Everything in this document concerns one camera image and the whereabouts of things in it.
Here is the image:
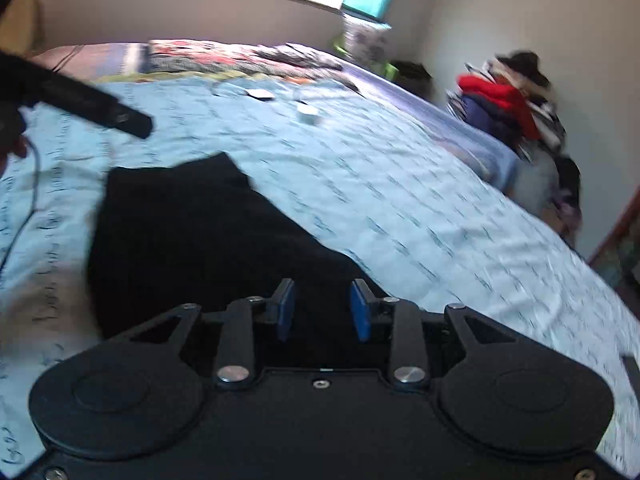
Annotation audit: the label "black pants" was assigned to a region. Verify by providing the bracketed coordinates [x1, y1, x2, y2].
[87, 153, 385, 339]

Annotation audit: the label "patterned floral bedsheet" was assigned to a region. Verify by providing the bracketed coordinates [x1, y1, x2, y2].
[34, 39, 352, 86]

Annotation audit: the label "white script-print quilt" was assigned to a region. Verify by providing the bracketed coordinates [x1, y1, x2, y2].
[1, 77, 639, 477]

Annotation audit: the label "grey clothes bundle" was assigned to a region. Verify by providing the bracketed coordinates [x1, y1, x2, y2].
[508, 151, 559, 217]

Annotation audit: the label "navy folded clothes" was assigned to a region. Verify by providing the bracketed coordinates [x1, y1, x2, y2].
[460, 93, 523, 151]

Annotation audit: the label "black bag near stool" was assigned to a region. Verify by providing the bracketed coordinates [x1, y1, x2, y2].
[390, 60, 432, 100]

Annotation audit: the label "red jacket on pile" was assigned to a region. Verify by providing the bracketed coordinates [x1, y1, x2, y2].
[457, 75, 541, 141]

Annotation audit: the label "floral white pillow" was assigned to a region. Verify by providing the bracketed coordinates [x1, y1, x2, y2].
[343, 14, 392, 67]

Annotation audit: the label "dark tablet on bed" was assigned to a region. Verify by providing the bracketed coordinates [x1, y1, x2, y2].
[620, 354, 640, 398]

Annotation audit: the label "black cable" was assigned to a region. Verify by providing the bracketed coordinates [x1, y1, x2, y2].
[0, 136, 42, 273]

